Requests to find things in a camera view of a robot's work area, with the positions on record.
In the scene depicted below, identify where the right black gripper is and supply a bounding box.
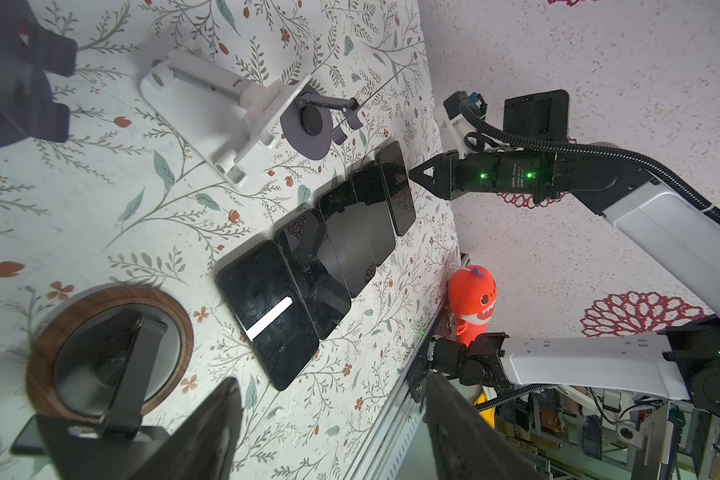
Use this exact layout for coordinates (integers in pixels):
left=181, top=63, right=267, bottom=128
left=408, top=150, right=462, bottom=200

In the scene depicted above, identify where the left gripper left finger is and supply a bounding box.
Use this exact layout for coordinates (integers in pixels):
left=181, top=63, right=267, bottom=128
left=131, top=377, right=243, bottom=480

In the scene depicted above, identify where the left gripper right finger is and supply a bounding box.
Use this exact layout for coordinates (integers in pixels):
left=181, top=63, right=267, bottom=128
left=425, top=373, right=540, bottom=480

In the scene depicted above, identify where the black phone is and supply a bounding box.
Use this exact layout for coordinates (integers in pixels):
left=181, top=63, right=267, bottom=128
left=216, top=240, right=319, bottom=391
left=350, top=162, right=396, bottom=265
left=318, top=181, right=376, bottom=298
left=275, top=209, right=351, bottom=340
left=375, top=140, right=416, bottom=237

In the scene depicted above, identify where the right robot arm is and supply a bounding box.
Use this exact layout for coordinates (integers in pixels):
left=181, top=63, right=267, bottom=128
left=409, top=90, right=720, bottom=417

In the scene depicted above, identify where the round wooden phone stand centre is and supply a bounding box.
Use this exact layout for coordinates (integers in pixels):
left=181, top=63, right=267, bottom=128
left=10, top=286, right=194, bottom=479

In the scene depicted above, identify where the purple round phone stand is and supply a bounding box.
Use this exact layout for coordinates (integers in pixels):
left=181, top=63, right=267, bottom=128
left=280, top=85, right=363, bottom=161

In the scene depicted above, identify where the white folding phone stand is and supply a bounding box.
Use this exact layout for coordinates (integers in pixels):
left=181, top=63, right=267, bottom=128
left=140, top=47, right=311, bottom=191

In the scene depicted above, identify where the grey round phone stand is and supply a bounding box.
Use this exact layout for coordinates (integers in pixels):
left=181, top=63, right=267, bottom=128
left=0, top=1, right=77, bottom=148

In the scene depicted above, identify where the red shark plush toy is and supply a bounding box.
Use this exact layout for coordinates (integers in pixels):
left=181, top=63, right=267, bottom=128
left=448, top=265, right=498, bottom=346

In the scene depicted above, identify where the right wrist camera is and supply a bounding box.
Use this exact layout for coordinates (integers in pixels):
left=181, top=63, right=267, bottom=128
left=436, top=91, right=486, bottom=158

